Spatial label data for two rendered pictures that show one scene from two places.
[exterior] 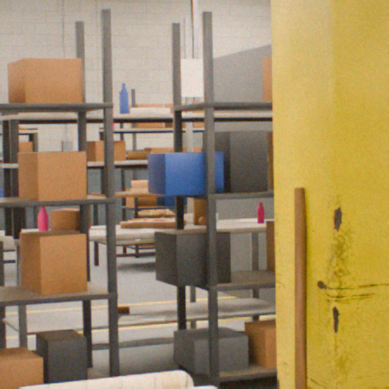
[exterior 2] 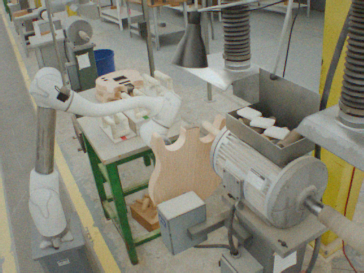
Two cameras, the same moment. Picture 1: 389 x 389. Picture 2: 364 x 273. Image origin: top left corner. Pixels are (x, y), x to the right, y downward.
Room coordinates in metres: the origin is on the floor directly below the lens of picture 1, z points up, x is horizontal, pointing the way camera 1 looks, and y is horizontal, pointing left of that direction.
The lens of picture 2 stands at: (0.96, -2.00, 2.00)
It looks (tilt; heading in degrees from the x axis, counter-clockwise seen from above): 31 degrees down; 84
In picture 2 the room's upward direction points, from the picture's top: 6 degrees counter-clockwise
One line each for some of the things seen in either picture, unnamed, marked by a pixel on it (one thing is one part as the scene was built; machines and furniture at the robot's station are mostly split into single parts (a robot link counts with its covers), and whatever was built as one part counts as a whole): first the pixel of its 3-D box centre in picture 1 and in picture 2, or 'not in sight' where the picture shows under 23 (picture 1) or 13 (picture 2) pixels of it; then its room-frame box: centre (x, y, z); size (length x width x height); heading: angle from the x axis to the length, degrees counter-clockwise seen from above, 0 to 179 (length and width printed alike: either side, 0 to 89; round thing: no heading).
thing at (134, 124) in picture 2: not in sight; (138, 117); (0.91, 0.02, 0.98); 0.27 x 0.16 x 0.09; 114
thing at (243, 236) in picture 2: not in sight; (238, 231); (1.23, -1.10, 1.02); 0.13 x 0.04 x 0.04; 110
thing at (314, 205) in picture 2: not in sight; (315, 207); (1.42, -1.28, 1.25); 0.07 x 0.04 x 0.04; 110
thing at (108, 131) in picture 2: not in sight; (117, 130); (0.77, -0.04, 0.94); 0.27 x 0.15 x 0.01; 114
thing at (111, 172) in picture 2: not in sight; (123, 218); (0.71, -0.30, 0.45); 0.05 x 0.05 x 0.90; 20
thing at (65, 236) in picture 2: not in sight; (54, 232); (0.39, -0.65, 0.73); 0.22 x 0.18 x 0.06; 103
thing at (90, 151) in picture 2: not in sight; (97, 175); (0.52, 0.22, 0.45); 0.05 x 0.05 x 0.90; 20
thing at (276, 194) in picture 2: not in sight; (265, 171); (1.33, -1.06, 1.25); 0.41 x 0.27 x 0.26; 110
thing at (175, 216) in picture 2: not in sight; (197, 236); (1.08, -1.06, 0.99); 0.24 x 0.21 x 0.26; 110
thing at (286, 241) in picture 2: not in sight; (275, 210); (1.36, -1.12, 1.11); 0.36 x 0.24 x 0.04; 110
